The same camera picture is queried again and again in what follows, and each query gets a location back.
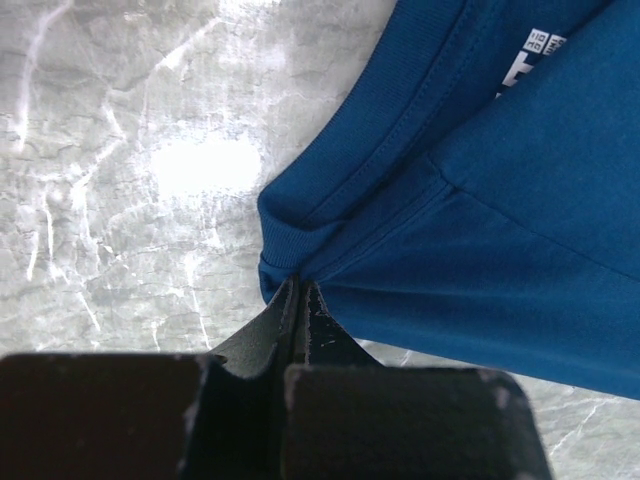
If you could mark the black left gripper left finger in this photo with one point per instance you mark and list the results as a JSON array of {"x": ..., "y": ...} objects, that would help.
[{"x": 124, "y": 415}]

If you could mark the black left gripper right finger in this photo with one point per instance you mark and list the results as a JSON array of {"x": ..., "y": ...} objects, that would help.
[{"x": 350, "y": 417}]

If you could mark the blue t shirt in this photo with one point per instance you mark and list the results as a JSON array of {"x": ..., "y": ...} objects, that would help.
[{"x": 476, "y": 196}]

